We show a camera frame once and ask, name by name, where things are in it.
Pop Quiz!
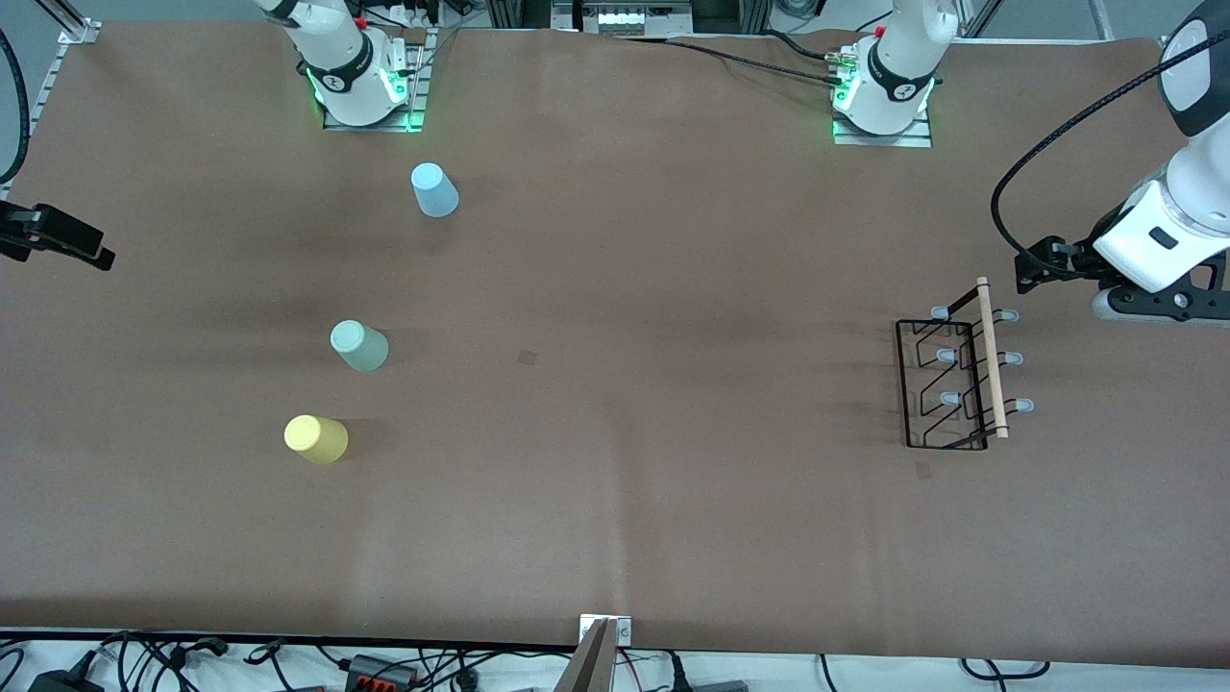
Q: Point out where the black wire cup holder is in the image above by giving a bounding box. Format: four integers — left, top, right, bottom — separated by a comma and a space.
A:
896, 277, 1036, 451

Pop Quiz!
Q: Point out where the pale green plastic cup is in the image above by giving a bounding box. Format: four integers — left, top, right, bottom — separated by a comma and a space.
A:
330, 320, 390, 374

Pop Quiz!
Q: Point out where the yellow plastic cup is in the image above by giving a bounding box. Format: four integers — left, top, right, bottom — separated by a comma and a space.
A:
283, 414, 350, 466

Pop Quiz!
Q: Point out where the light blue plastic cup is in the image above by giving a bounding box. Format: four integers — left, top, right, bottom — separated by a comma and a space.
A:
410, 161, 460, 219

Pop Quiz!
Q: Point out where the black power adapter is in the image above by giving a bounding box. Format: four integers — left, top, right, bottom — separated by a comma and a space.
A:
27, 666, 107, 692

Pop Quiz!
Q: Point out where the brown table mat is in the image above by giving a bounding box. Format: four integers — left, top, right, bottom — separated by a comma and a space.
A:
0, 19, 1230, 669

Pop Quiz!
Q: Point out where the grey control box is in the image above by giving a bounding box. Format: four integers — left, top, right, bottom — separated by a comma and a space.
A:
553, 0, 693, 37

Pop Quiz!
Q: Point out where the black orange connector block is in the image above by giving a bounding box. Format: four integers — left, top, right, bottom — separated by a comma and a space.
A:
344, 654, 421, 689

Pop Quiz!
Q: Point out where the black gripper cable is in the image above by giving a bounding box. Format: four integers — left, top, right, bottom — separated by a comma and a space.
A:
991, 38, 1230, 260
0, 29, 30, 184

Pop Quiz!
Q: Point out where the perforated aluminium rail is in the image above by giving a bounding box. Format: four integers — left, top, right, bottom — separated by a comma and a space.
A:
0, 38, 78, 208

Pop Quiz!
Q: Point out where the aluminium frame corner bracket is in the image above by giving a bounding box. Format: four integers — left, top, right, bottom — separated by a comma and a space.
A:
38, 0, 102, 44

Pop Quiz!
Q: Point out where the thin black cable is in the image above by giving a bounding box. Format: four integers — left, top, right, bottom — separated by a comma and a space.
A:
759, 29, 829, 61

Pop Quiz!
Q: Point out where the black braided cable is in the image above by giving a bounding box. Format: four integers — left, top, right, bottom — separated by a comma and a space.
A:
615, 37, 847, 89

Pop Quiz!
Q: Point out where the black looped floor cable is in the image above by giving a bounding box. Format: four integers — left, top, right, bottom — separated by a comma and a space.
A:
961, 658, 1050, 680

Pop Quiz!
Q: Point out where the aluminium camera mast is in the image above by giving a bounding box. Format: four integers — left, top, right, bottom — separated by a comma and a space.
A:
555, 615, 635, 692

